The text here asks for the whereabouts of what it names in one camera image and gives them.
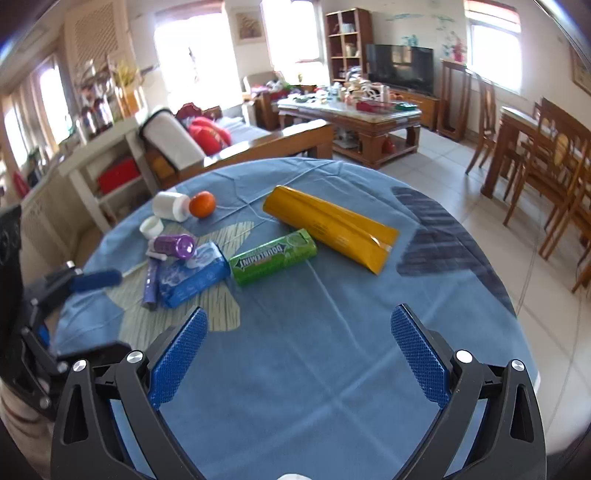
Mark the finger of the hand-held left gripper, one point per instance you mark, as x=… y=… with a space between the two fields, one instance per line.
x=97 y=279
x=97 y=353

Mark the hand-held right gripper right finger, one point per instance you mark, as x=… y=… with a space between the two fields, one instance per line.
x=422 y=355

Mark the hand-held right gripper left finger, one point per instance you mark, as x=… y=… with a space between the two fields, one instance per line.
x=178 y=355

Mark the white jar cap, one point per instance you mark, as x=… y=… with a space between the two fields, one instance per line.
x=151 y=226

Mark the orange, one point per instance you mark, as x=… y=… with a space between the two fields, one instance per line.
x=202 y=204

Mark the person's left forearm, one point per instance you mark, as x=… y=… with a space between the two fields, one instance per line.
x=23 y=443

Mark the purple tube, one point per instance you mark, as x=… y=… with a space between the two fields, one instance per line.
x=151 y=286

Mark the blue tissue pack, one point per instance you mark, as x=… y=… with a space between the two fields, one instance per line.
x=194 y=281

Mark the purple plastic container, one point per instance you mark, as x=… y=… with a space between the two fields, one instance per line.
x=173 y=245

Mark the white plastic jar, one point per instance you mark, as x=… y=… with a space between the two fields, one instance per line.
x=168 y=206

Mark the blue tablecloth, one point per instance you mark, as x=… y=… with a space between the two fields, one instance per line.
x=323 y=323

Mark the red storage box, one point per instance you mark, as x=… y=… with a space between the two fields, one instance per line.
x=117 y=175

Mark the white side shelf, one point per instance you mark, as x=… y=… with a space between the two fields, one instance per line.
x=92 y=161

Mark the green gum pack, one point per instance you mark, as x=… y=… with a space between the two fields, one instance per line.
x=272 y=258

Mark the dark glass bottle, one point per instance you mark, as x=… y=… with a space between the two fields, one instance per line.
x=89 y=120
x=104 y=113

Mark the white sofa back cushion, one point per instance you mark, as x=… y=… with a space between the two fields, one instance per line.
x=171 y=138

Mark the yellow packet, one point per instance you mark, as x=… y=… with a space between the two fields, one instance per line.
x=323 y=226

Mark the white cloth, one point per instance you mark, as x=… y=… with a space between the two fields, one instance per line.
x=295 y=477

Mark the wooden dining chair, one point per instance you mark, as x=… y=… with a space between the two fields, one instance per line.
x=582 y=274
x=568 y=207
x=531 y=184
x=487 y=124

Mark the wooden sofa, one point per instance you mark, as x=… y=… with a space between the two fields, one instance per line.
x=277 y=145

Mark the wooden dining table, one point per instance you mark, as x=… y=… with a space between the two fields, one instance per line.
x=508 y=134

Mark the white lattice panel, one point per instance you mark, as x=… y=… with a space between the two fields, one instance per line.
x=97 y=37

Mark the wooden armchair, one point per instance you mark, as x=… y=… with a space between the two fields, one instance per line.
x=258 y=101

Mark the wooden coffee table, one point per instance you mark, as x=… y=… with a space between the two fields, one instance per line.
x=351 y=124

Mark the window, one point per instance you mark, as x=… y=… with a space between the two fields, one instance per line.
x=189 y=55
x=494 y=50
x=291 y=32

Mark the wooden television cabinet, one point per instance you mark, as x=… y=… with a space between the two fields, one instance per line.
x=427 y=108

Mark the tall wooden stand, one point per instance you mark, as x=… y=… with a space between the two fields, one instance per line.
x=455 y=101

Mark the pile of coffee table items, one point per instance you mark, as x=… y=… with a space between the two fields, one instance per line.
x=355 y=94

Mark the black television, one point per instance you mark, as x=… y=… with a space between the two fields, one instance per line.
x=399 y=69

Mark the red flower decoration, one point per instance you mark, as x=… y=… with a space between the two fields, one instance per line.
x=458 y=48

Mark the wooden bookshelf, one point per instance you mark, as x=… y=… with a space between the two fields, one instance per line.
x=364 y=37

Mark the wall poster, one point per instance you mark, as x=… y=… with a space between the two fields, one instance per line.
x=249 y=26

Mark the framed wall picture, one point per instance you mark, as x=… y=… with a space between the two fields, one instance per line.
x=581 y=71

